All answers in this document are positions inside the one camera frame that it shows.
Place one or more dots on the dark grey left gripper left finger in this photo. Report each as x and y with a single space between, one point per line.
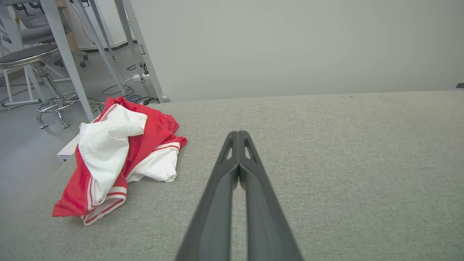
217 203

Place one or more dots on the thick white metal table leg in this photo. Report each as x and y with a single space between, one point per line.
63 47

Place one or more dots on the red and white jersey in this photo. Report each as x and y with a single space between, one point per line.
152 134

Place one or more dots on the white power strip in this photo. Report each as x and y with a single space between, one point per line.
140 77

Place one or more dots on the round grey chrome stool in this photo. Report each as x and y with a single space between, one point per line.
25 56

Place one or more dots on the grey office chair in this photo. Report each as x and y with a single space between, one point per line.
36 34

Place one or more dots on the thin white metal table leg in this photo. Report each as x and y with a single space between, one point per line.
98 43

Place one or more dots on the white partition panel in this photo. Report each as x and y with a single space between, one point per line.
290 47

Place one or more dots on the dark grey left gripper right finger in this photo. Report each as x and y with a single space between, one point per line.
264 217

